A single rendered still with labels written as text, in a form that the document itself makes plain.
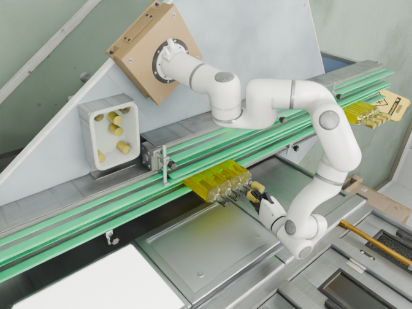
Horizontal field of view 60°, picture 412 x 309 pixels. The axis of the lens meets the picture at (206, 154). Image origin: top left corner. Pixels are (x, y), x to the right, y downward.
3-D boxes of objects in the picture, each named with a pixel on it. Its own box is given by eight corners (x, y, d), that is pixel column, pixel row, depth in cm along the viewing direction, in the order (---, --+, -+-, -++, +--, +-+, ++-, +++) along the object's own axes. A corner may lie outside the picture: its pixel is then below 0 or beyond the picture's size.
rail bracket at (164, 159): (151, 176, 133) (170, 193, 126) (149, 137, 124) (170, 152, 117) (157, 173, 135) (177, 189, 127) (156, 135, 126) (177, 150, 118)
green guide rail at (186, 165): (160, 170, 135) (173, 179, 130) (160, 168, 135) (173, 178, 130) (379, 80, 235) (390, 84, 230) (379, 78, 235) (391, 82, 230)
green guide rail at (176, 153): (160, 153, 131) (173, 163, 126) (160, 151, 131) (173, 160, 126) (382, 69, 231) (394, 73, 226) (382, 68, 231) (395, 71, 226)
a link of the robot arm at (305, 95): (292, 80, 95) (349, 83, 92) (292, 78, 107) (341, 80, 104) (287, 130, 98) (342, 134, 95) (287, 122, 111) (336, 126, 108)
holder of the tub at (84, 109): (87, 173, 130) (97, 183, 125) (77, 104, 116) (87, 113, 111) (129, 157, 140) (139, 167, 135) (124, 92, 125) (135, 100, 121)
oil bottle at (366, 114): (330, 111, 209) (376, 129, 192) (333, 102, 206) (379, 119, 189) (336, 108, 213) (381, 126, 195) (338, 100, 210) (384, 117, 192)
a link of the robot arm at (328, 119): (290, 159, 111) (290, 173, 97) (314, 94, 105) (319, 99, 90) (341, 176, 109) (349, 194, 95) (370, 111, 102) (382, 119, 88)
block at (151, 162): (140, 164, 137) (150, 172, 132) (139, 143, 132) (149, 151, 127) (148, 161, 139) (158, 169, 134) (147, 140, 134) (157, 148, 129)
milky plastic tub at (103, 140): (86, 161, 127) (97, 173, 122) (77, 104, 115) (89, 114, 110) (129, 146, 137) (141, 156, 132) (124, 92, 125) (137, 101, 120)
